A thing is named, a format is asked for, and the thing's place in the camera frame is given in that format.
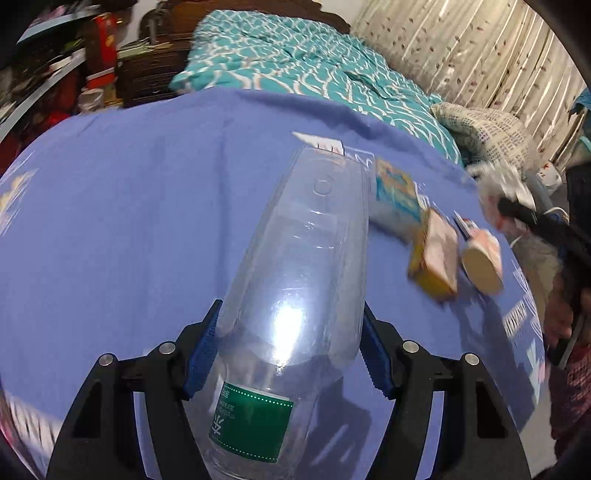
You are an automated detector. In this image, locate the pink paper cup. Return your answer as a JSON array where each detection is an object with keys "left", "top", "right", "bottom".
[{"left": 461, "top": 228, "right": 504, "bottom": 296}]

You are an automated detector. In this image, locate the red white paper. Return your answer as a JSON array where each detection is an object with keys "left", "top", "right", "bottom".
[{"left": 467, "top": 162, "right": 536, "bottom": 236}]

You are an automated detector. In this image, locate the red yellow medicine box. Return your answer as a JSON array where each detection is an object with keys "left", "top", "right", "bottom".
[{"left": 408, "top": 208, "right": 459, "bottom": 303}]

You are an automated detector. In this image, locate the clear plastic bottle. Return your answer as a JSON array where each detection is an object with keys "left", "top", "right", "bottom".
[{"left": 195, "top": 147, "right": 369, "bottom": 479}]

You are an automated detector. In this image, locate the red silver candy wrapper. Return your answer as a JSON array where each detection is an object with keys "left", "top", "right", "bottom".
[{"left": 454, "top": 211, "right": 480, "bottom": 241}]

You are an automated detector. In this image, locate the person right hand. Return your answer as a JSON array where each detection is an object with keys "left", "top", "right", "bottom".
[{"left": 543, "top": 272, "right": 585, "bottom": 369}]

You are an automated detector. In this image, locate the white enamel mug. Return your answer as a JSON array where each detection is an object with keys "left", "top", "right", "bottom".
[{"left": 536, "top": 161, "right": 563, "bottom": 195}]

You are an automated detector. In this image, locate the red checked sleeve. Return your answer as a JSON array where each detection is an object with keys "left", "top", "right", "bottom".
[{"left": 549, "top": 346, "right": 590, "bottom": 450}]

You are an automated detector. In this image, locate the checked grey blanket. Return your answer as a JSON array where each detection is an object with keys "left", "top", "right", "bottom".
[{"left": 431, "top": 102, "right": 541, "bottom": 172}]

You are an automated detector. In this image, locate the beige leaf curtain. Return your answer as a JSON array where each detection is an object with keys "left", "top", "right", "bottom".
[{"left": 352, "top": 0, "right": 586, "bottom": 170}]

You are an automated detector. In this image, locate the blue patterned bed sheet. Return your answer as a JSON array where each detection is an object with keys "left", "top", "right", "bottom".
[{"left": 1, "top": 88, "right": 545, "bottom": 479}]

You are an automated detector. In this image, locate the teal patterned quilt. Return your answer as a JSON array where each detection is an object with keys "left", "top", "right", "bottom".
[{"left": 169, "top": 10, "right": 463, "bottom": 165}]

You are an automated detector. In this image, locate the grey cluttered shelf unit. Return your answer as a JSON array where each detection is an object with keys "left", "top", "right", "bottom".
[{"left": 1, "top": 1, "right": 99, "bottom": 171}]

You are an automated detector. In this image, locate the red gift box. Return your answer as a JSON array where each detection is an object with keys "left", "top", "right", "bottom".
[{"left": 83, "top": 13, "right": 117, "bottom": 89}]

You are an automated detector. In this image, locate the carved wooden headboard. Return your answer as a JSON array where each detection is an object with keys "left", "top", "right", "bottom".
[{"left": 115, "top": 0, "right": 352, "bottom": 107}]

